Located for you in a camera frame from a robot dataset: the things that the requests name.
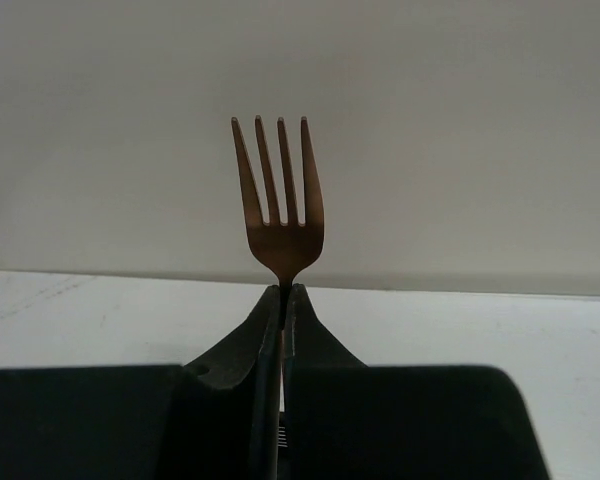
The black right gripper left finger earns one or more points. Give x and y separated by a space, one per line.
213 418

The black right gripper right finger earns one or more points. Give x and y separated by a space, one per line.
348 420

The copper rose-gold fork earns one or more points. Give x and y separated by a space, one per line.
285 245

